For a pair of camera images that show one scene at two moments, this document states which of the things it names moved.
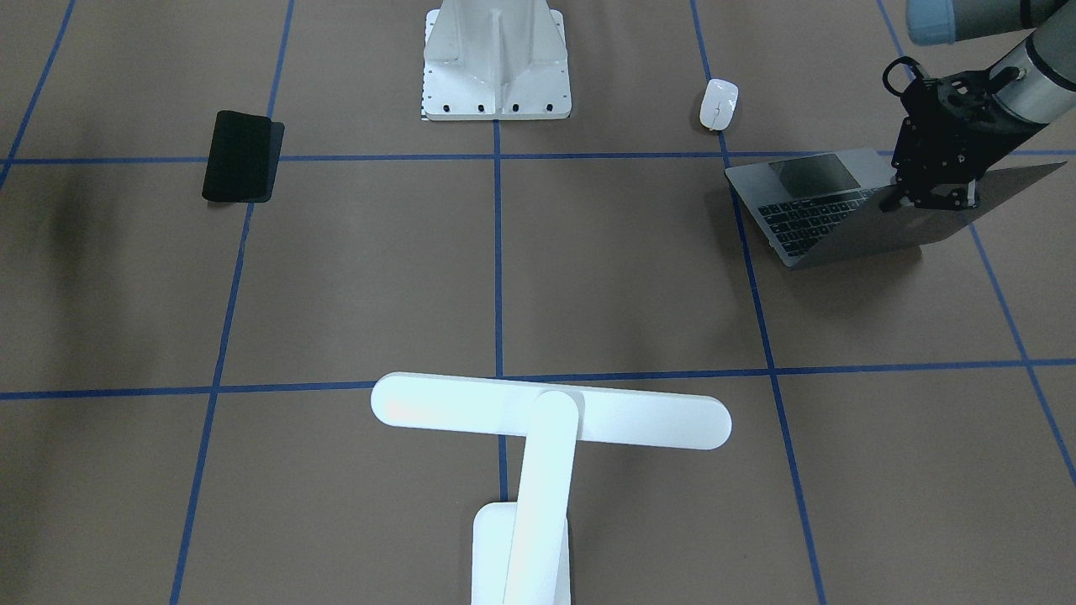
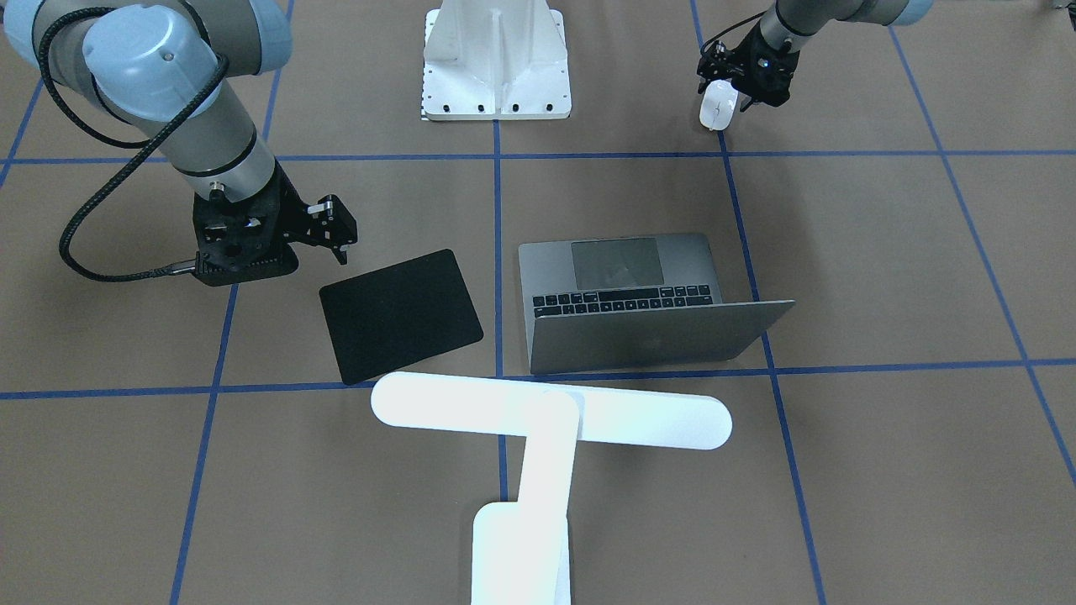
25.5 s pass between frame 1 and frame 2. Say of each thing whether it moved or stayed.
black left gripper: moved
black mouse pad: moved
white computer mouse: stayed
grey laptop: moved
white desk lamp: stayed
